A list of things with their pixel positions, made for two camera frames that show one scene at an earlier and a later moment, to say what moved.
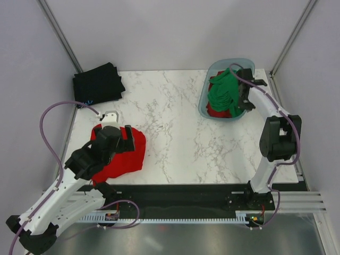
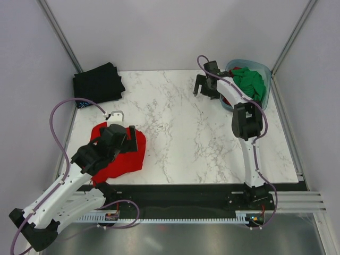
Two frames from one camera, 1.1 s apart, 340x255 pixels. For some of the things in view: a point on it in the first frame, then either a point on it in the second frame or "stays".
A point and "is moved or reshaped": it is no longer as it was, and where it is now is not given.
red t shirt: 122,162 stays
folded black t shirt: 98,85 stays
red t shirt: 212,112 → 230,74
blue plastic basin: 220,98 is moved or reshaped
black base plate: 184,200 stays
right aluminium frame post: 308,7 stays
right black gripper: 243,106 → 201,79
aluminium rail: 297,202 stays
